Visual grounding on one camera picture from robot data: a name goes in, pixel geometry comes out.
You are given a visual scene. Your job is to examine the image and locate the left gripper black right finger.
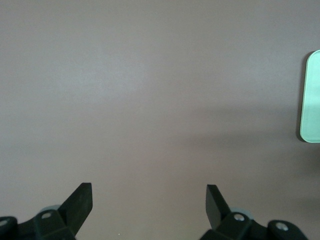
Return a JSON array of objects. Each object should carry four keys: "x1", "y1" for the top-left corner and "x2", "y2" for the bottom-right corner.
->
[{"x1": 199, "y1": 184, "x2": 309, "y2": 240}]

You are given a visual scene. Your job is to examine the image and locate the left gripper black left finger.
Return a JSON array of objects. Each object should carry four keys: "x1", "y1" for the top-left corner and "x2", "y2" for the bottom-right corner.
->
[{"x1": 0, "y1": 182, "x2": 94, "y2": 240}]

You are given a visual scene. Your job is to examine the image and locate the brown table cover mat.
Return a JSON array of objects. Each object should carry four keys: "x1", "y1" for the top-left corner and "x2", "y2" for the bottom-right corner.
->
[{"x1": 0, "y1": 0, "x2": 320, "y2": 240}]

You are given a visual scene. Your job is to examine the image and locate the light green rectangular tray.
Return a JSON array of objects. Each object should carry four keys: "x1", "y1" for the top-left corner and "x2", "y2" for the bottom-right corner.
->
[{"x1": 299, "y1": 49, "x2": 320, "y2": 144}]

